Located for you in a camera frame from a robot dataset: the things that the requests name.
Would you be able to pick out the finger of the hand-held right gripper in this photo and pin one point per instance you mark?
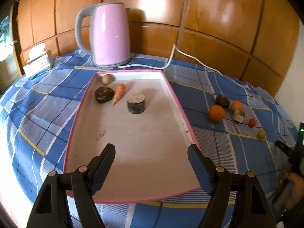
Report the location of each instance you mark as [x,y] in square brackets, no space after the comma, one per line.
[282,145]

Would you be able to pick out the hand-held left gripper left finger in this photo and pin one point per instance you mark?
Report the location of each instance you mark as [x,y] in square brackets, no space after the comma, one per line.
[104,161]

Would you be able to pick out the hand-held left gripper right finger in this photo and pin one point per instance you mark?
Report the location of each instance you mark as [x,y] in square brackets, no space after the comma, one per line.
[198,163]

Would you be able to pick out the small tan round ball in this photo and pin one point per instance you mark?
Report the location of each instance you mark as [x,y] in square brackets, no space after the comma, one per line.
[108,79]
[261,134]

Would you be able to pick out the red cherry tomato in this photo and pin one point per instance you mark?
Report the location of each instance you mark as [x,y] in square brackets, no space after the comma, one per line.
[252,122]

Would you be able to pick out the pink rimmed white tray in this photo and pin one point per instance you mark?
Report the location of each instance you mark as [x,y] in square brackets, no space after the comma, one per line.
[142,142]

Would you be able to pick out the white cut cube piece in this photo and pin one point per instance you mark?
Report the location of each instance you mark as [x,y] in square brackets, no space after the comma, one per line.
[238,116]

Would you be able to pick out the large orange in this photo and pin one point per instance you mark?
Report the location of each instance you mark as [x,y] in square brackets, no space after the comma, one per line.
[216,113]

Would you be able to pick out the small orange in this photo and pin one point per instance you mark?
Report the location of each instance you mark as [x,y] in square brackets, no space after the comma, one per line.
[237,105]

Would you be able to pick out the dark-skinned cut cylinder piece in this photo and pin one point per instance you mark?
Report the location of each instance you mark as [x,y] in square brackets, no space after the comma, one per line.
[136,103]

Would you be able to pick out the dark brown round lump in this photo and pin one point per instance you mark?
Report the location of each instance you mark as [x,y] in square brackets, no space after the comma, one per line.
[103,94]
[222,101]

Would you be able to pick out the small orange carrot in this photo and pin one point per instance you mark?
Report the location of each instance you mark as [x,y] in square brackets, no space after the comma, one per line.
[119,92]

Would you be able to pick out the person's right hand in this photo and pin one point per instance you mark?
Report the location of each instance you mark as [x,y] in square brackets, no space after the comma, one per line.
[295,190]

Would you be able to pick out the blue plaid tablecloth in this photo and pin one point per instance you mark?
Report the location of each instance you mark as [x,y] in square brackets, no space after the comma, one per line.
[35,104]

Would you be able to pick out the patterned tissue box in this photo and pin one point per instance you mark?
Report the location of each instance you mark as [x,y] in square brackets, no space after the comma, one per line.
[38,64]

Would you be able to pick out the pink electric kettle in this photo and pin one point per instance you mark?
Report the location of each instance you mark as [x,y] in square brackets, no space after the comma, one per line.
[109,33]

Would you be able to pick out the white tissue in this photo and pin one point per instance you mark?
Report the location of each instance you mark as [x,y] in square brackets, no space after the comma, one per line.
[36,51]

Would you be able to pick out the wooden panelled wardrobe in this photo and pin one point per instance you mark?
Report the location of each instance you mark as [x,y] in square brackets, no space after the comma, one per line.
[213,16]

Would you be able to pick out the wooden glass door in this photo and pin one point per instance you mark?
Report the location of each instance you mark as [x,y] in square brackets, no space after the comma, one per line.
[4,40]

